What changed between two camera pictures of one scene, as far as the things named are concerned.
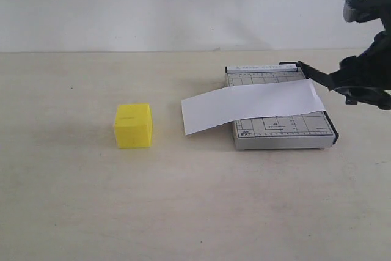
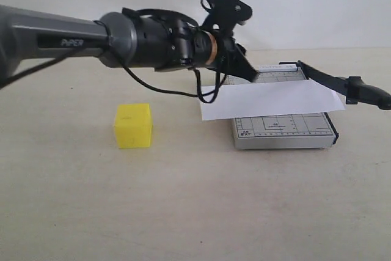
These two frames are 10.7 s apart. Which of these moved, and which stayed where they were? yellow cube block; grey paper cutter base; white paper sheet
Moved: white paper sheet
Stayed: yellow cube block; grey paper cutter base
